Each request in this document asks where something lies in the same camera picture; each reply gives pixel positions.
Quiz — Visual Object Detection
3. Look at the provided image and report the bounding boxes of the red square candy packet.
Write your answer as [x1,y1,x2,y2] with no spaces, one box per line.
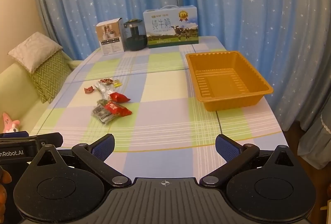
[109,92,131,104]

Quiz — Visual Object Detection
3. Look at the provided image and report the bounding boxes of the dark green glass jar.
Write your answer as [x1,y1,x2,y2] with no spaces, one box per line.
[124,19,148,51]

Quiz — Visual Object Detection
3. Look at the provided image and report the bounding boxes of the beige top cushion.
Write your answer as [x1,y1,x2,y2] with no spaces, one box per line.
[8,32,62,73]

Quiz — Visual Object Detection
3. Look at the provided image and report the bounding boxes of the pink plush toy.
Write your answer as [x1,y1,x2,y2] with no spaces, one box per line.
[2,113,20,133]

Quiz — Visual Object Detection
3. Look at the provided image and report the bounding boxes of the blue star curtain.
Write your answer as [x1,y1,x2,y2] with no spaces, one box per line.
[38,0,330,129]

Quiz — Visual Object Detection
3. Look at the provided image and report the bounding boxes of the light green sofa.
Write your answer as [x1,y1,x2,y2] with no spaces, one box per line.
[1,62,77,136]

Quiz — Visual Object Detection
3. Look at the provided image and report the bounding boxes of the red snack packet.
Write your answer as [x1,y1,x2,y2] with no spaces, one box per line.
[104,101,132,117]

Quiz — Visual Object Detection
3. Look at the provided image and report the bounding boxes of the grey black snack packet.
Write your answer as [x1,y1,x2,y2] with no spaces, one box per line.
[91,99,116,124]

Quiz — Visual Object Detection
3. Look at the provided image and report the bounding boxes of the person's left hand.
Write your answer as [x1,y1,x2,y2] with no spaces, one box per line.
[0,167,12,223]

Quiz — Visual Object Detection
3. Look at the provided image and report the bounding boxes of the grey lace curtain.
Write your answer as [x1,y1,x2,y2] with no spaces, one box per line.
[297,98,331,170]

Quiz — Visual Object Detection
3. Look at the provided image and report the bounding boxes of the yellow small candy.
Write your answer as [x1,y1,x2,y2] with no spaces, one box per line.
[112,80,122,87]

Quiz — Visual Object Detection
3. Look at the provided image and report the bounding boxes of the checked tablecloth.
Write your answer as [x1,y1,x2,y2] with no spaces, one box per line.
[31,37,286,179]

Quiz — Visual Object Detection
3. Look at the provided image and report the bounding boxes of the blue milk carton box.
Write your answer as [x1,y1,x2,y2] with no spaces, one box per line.
[143,5,199,48]

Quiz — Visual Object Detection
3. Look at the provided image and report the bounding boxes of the orange plastic tray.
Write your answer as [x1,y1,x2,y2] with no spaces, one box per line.
[186,51,273,112]

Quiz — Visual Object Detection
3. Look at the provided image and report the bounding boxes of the white beige product box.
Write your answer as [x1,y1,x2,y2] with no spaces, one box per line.
[95,18,125,56]

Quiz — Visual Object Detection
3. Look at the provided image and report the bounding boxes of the small red candy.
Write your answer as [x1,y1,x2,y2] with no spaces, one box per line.
[84,86,94,94]

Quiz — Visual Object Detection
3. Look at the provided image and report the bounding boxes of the green zigzag cushion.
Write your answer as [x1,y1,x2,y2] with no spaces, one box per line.
[30,51,71,103]

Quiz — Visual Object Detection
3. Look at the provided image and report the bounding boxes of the red brown candy wrapper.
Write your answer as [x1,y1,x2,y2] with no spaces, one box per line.
[100,79,113,85]

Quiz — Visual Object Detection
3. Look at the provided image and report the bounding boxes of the silver white foil pouch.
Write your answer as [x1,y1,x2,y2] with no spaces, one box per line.
[94,81,115,100]

